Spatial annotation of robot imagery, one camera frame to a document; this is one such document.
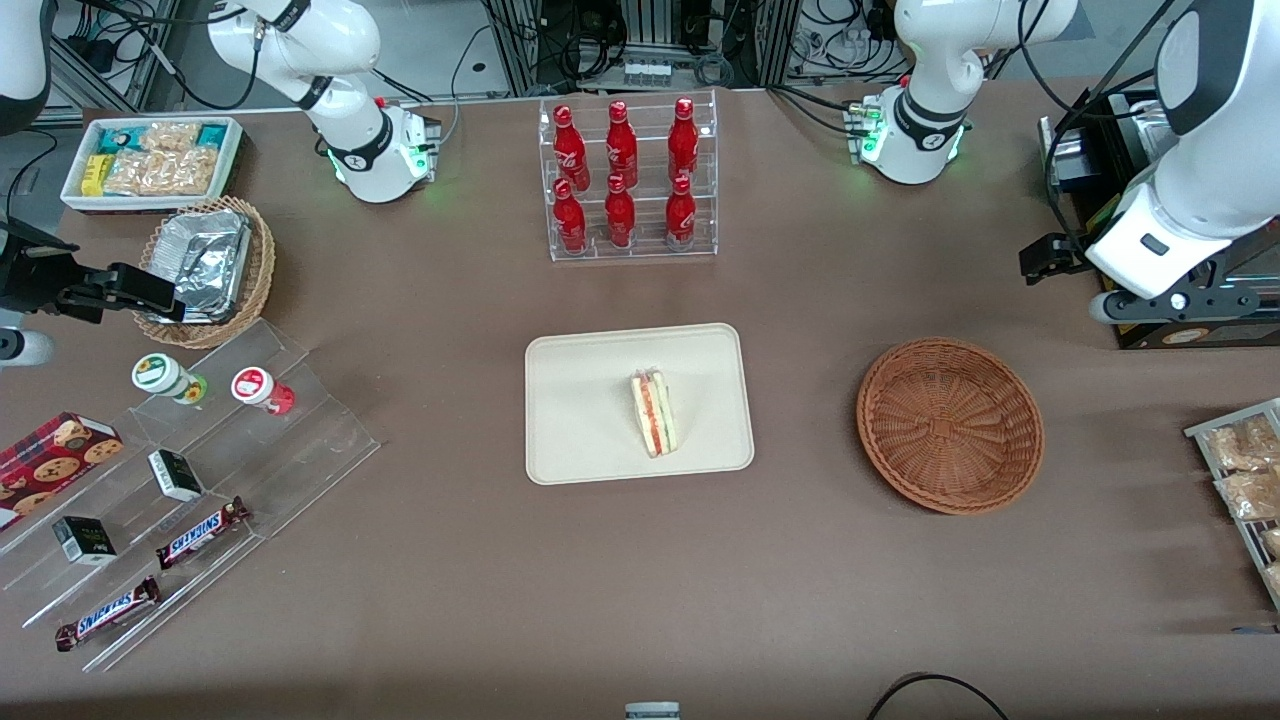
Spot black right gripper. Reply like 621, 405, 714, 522
0, 222, 188, 324

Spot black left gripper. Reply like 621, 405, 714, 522
1020, 232, 1261, 321

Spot triangle sandwich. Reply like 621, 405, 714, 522
628, 369, 680, 460

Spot oval tan wicker basket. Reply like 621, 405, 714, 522
132, 195, 277, 350

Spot round brown wicker basket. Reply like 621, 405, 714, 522
856, 337, 1047, 517

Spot grey tray of crackers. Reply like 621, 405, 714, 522
1184, 397, 1280, 612

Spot cream rectangular tray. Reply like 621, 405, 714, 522
524, 322, 757, 487

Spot silver foil container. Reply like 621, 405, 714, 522
149, 209, 252, 324

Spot green lid white cup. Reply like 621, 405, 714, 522
131, 352, 209, 406

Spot clear bag of crackers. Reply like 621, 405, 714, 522
140, 121, 203, 157
104, 147, 223, 197

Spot red lid white cup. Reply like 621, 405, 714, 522
230, 366, 297, 417

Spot white plastic snack bin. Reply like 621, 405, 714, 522
60, 115, 245, 217

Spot small black carton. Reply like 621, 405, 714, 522
147, 448, 205, 504
51, 515, 119, 567

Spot red tartan cookie box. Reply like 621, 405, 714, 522
0, 411, 125, 532

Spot clear acrylic stepped display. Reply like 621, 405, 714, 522
0, 317, 382, 674

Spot snickers chocolate bar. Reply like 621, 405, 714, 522
154, 496, 252, 572
54, 576, 162, 654

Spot red cola bottle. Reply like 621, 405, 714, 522
665, 176, 698, 250
552, 179, 590, 257
604, 175, 638, 250
552, 103, 592, 192
667, 97, 700, 187
605, 100, 640, 190

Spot clear acrylic bottle rack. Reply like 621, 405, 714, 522
539, 89, 720, 264

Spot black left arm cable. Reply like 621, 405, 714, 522
1038, 0, 1201, 253

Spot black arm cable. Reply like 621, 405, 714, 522
1038, 0, 1201, 253
60, 0, 263, 112

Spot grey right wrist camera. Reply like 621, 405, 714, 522
0, 329, 57, 368

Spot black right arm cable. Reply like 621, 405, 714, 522
60, 0, 263, 112

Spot black looped cable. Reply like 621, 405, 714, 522
864, 672, 1012, 720

